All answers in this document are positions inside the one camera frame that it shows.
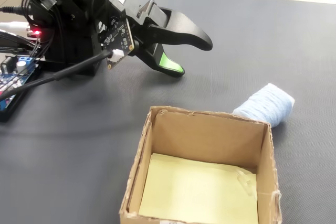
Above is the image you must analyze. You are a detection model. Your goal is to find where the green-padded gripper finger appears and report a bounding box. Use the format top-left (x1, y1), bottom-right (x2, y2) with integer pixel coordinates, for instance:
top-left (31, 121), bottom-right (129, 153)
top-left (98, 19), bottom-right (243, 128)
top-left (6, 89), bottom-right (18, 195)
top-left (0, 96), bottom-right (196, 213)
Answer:
top-left (131, 41), bottom-right (186, 78)

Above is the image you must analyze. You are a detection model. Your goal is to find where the yellow paper sheet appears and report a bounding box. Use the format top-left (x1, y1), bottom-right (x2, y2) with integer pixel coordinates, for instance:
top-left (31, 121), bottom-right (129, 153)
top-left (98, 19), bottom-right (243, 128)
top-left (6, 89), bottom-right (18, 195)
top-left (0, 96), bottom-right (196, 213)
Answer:
top-left (138, 152), bottom-right (259, 224)

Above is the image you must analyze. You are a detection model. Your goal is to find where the small red-lit board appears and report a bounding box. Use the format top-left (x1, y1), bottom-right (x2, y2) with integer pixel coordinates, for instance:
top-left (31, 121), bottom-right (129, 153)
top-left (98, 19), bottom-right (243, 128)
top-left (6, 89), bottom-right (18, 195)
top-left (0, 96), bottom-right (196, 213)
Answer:
top-left (26, 24), bottom-right (43, 39)

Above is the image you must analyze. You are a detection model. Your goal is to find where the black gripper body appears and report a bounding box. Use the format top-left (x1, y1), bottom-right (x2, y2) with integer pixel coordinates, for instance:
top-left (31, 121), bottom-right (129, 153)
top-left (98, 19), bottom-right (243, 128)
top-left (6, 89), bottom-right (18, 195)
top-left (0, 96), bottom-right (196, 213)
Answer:
top-left (123, 0), bottom-right (169, 51)

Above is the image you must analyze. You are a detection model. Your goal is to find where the white cable connector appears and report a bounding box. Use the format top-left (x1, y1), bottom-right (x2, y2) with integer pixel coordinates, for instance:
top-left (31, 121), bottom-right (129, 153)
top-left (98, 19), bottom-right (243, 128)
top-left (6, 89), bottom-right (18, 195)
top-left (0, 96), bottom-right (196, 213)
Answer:
top-left (0, 21), bottom-right (30, 36)

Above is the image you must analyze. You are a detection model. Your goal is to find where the black camera circuit board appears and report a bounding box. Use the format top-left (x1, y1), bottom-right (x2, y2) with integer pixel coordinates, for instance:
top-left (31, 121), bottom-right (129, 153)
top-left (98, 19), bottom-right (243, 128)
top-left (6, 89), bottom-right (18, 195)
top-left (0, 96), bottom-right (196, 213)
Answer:
top-left (98, 15), bottom-right (135, 71)

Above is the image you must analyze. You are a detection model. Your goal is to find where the clear plastic cable clip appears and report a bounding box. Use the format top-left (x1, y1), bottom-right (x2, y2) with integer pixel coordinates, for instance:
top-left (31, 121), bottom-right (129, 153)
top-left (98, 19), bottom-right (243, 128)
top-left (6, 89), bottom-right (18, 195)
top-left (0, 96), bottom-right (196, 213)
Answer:
top-left (40, 0), bottom-right (58, 12)

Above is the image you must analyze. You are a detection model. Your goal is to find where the thick black camera cable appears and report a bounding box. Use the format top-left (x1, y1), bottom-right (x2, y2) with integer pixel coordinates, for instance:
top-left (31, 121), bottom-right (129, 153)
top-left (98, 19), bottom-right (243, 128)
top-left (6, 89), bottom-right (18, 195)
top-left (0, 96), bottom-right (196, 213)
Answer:
top-left (0, 50), bottom-right (114, 102)

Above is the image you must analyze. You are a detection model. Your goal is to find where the blue controller circuit board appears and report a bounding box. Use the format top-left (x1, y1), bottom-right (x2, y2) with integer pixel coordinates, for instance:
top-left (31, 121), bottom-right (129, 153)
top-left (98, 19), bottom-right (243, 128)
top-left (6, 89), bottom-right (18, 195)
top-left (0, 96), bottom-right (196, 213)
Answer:
top-left (0, 55), bottom-right (40, 112)

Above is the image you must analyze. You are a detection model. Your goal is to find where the black curved cable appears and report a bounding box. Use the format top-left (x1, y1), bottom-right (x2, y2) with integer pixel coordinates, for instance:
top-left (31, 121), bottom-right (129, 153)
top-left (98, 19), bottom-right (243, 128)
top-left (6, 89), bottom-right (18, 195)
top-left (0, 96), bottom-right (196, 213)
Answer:
top-left (0, 30), bottom-right (40, 53)

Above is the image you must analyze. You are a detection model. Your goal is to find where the black power plug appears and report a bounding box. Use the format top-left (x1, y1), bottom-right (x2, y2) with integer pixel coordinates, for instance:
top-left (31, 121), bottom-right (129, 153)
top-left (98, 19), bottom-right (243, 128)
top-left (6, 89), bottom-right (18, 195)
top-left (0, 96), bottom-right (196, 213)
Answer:
top-left (0, 5), bottom-right (27, 16)

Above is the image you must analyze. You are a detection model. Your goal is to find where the thin black wire bundle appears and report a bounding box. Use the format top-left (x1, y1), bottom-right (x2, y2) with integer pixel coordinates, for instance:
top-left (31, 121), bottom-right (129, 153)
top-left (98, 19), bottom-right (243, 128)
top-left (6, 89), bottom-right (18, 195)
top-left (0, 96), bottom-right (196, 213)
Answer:
top-left (21, 0), bottom-right (64, 61)

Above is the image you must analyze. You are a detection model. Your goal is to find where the light blue yarn-wrapped block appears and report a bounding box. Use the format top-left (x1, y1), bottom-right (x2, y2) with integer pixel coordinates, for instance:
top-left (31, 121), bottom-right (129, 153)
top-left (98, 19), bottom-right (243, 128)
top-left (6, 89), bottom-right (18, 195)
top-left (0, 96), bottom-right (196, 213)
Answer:
top-left (232, 82), bottom-right (296, 129)

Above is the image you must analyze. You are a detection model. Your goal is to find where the dark grey table mat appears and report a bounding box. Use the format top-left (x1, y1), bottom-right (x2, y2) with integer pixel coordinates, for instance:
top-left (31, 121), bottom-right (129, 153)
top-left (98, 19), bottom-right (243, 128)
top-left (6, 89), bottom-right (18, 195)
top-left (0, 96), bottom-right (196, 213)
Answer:
top-left (0, 0), bottom-right (336, 224)

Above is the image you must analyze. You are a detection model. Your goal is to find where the open cardboard box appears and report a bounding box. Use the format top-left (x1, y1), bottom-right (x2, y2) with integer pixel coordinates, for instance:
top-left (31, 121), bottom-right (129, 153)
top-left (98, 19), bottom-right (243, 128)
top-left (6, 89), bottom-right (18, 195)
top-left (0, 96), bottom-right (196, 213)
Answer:
top-left (118, 105), bottom-right (284, 224)

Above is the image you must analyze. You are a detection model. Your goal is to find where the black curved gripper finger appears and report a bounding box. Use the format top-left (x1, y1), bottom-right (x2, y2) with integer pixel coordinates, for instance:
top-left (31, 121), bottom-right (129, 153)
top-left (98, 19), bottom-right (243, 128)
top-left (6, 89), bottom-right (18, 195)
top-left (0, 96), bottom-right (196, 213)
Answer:
top-left (148, 7), bottom-right (213, 51)

